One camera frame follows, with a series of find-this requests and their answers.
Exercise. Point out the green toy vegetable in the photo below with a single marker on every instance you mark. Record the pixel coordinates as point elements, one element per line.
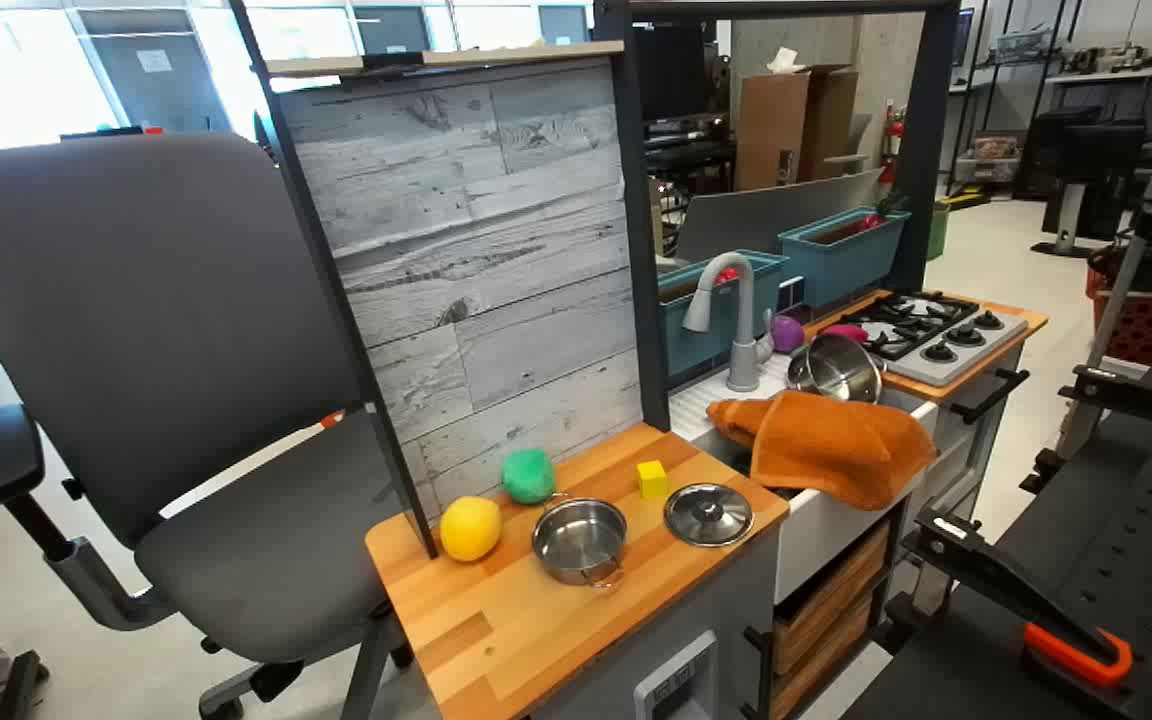
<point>526,477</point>

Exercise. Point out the grey office chair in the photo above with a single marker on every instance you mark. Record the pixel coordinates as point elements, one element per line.
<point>136,304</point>

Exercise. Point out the wooden shelf board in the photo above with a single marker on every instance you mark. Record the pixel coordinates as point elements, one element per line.
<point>469,57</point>

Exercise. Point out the cardboard box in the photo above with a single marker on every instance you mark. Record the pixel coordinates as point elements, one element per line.
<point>774,125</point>

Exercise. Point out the wooden drawer crate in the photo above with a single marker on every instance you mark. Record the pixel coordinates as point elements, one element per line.
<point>825,605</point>

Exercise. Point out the white toy sink basin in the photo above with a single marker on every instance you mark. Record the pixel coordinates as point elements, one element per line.
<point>818,532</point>

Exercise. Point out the small yellow cube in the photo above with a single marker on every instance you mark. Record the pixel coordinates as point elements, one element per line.
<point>653,477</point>

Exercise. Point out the grey wood-look back panel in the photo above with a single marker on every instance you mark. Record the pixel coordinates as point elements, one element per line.
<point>469,266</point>

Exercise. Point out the yellow toy lemon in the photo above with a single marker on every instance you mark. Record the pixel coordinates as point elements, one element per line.
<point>469,528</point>

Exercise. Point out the orange towel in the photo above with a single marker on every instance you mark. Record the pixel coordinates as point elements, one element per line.
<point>830,446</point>

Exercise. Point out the black window frame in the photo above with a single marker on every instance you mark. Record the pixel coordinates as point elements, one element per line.
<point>639,203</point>

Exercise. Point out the purple toy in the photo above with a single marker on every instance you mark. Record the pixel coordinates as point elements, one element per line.
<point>785,333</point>

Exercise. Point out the dark blue plastic bin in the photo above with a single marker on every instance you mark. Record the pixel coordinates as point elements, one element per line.
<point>708,353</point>

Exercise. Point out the white stick with red tip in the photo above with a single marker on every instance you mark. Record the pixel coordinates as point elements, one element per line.
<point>250,465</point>

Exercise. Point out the large steel pot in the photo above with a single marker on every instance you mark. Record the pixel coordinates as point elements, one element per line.
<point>839,375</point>

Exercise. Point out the steel pot lid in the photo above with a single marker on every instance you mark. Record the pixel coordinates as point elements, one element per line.
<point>706,514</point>

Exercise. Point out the toy stove top with burners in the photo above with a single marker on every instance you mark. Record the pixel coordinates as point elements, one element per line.
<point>954,350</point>

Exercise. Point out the wooden toy kitchen unit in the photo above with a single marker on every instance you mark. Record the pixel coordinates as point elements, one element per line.
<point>508,626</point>

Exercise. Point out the grey toy faucet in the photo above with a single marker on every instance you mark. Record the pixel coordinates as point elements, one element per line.
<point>744,358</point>

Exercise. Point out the pink toy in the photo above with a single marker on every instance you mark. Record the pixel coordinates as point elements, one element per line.
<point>845,333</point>

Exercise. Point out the small steel pot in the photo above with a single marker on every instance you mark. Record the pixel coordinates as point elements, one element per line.
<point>579,539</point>

